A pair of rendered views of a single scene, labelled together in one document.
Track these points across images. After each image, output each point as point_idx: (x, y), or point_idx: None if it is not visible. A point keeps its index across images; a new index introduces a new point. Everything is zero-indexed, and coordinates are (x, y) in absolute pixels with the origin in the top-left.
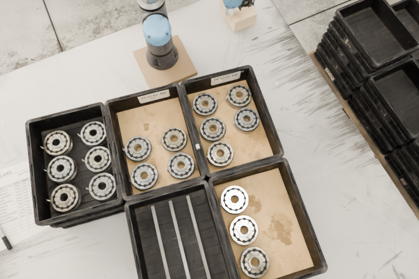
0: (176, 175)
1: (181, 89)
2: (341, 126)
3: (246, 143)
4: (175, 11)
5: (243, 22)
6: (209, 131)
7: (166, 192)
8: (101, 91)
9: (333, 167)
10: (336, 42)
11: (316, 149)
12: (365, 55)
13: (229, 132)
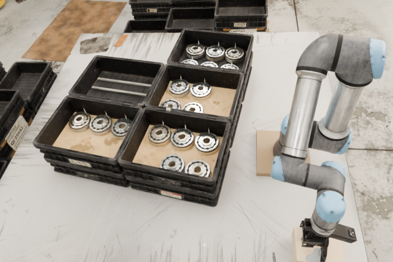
0: (164, 102)
1: (222, 119)
2: None
3: (155, 159)
4: (350, 191)
5: (294, 241)
6: (180, 133)
7: (153, 83)
8: (278, 103)
9: (92, 241)
10: None
11: (117, 237)
12: None
13: (172, 152)
